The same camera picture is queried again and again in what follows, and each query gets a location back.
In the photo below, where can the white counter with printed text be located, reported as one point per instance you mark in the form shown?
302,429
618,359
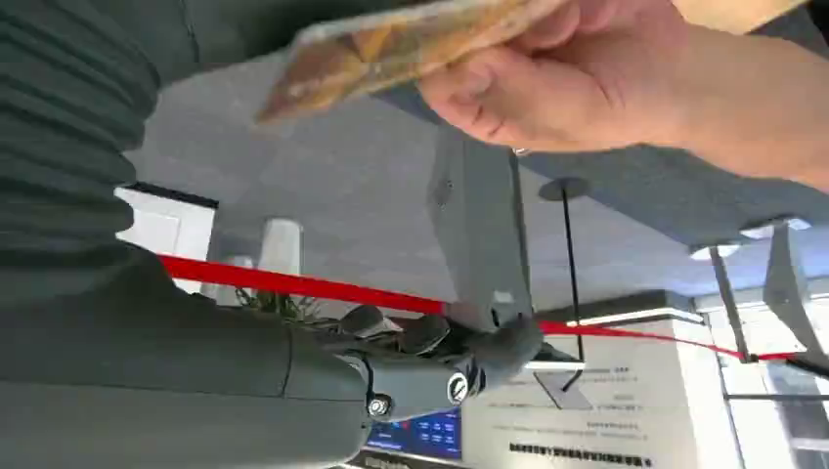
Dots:
622,401

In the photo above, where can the pale desk top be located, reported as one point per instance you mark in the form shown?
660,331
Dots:
732,13

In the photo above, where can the ribbed grey right arm sleeve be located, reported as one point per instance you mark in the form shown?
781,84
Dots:
58,129

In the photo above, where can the grey upright panel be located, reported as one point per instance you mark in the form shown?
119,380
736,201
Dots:
476,226

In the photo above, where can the red barrier belt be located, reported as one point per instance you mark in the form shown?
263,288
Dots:
304,286

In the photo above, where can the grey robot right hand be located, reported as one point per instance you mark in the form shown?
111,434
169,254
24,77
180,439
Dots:
162,388

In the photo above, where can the person's hand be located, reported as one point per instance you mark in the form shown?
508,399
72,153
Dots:
570,84

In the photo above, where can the green plant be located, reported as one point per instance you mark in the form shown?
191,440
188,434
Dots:
278,304

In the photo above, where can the black stanchion with round base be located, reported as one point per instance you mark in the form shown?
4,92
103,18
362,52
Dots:
570,272

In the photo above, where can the white cabinet with black edge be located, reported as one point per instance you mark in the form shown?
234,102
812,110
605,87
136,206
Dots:
171,230

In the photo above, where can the grey slanted leg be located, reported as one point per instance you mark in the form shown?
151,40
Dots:
787,291

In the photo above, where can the white planter column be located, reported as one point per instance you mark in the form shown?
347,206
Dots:
280,247

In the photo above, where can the blue display screen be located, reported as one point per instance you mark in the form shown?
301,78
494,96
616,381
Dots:
421,435

